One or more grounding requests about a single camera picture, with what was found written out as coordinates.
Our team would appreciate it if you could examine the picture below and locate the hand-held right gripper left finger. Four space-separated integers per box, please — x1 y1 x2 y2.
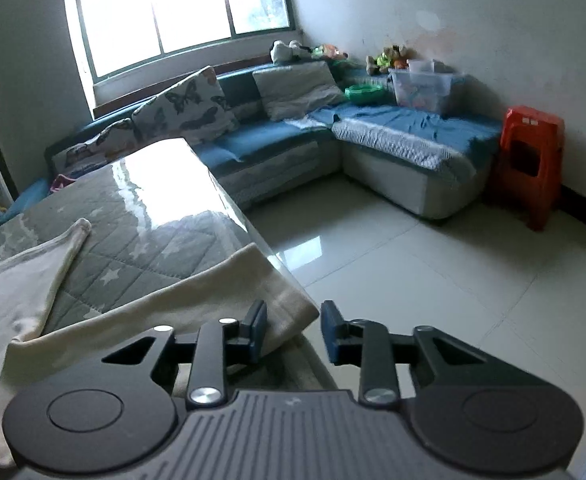
100 300 268 408

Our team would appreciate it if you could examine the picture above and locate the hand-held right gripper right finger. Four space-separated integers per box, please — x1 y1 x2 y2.
320 300 491 406

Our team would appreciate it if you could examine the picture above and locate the cream knit garment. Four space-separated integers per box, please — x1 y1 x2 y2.
0 217 321 471

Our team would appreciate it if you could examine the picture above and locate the table with quilted cover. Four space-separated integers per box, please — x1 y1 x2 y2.
0 137 341 391

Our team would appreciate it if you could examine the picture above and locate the blue corner sofa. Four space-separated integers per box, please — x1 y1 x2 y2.
0 60 504 226

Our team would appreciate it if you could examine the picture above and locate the white lace sofa cover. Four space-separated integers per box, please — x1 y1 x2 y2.
332 119 478 171

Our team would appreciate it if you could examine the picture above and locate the blue sofa cover cloth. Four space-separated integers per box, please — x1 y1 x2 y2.
308 102 504 171

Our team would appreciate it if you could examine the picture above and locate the large butterfly print pillow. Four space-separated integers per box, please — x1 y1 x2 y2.
132 66 238 147

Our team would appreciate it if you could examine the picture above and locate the green plastic basin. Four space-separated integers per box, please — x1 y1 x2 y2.
344 84 386 107

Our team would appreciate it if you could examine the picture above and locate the plain grey pillow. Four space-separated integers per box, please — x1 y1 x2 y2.
252 61 346 122

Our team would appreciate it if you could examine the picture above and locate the long butterfly print pillow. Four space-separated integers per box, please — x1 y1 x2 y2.
50 119 138 181

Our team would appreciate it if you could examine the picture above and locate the pink cloth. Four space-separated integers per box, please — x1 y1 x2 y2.
48 174 76 196

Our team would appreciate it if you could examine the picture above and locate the clear plastic storage box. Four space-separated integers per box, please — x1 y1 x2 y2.
388 59 466 115

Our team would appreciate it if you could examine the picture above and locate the red plastic stool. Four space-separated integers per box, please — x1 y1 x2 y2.
485 105 566 232

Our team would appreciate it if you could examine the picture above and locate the brown wooden ledge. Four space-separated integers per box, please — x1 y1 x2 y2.
93 52 274 117

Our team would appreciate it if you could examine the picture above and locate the pile of plush toys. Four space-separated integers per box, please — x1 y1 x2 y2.
365 45 416 76

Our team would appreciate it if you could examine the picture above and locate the orange and green toy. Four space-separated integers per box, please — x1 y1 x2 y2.
313 44 348 61

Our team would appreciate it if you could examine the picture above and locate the black and white plush toy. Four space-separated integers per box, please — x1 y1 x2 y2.
270 40 314 65

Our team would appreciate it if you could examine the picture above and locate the green framed window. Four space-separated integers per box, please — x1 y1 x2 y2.
60 0 298 86

